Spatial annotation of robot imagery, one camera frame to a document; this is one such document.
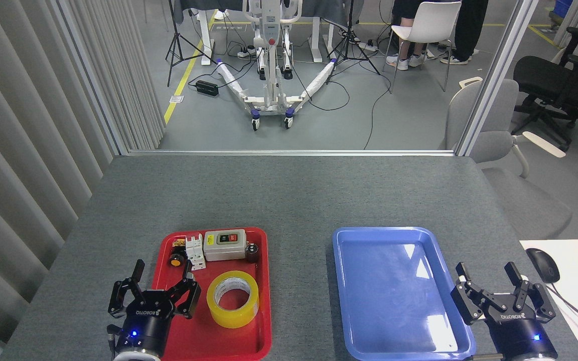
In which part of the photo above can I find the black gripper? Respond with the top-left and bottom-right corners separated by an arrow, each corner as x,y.
451,262 -> 558,359
108,259 -> 202,357

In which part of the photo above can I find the yellow tape roll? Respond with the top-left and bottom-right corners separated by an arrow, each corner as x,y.
206,271 -> 260,329

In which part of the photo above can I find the black computer mouse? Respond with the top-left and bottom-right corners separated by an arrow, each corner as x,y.
526,248 -> 560,284

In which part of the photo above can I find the white circuit breaker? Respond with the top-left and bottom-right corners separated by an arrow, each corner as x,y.
185,234 -> 207,271

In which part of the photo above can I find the red plastic tray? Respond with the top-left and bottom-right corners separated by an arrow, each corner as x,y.
148,226 -> 272,361

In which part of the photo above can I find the blue plastic tray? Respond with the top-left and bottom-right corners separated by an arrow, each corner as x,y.
332,226 -> 477,361

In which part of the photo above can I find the grey office chair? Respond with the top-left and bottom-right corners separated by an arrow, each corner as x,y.
440,76 -> 573,240

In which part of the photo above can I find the black power adapter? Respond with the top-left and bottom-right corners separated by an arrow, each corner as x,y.
195,79 -> 219,97

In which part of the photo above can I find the black office chair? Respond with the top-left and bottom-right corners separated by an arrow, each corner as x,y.
512,26 -> 578,151

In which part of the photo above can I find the white stand on wheels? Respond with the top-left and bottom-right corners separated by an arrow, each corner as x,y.
215,0 -> 337,132

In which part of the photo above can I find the black tripod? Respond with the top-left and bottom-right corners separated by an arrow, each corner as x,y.
165,0 -> 218,87
325,0 -> 381,85

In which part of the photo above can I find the standing person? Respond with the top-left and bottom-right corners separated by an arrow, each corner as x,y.
440,0 -> 490,66

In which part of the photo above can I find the white plastic chair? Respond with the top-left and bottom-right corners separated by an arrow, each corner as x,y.
382,1 -> 463,94

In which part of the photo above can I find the blue bin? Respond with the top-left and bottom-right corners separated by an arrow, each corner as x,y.
552,0 -> 575,21

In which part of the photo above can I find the grey push button switch box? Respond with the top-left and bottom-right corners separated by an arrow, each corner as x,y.
203,229 -> 247,262

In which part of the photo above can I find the silver frame rail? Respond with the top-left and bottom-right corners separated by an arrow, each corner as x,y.
127,149 -> 458,157

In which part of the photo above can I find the silver frame post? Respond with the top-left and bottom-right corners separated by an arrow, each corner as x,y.
456,0 -> 540,157

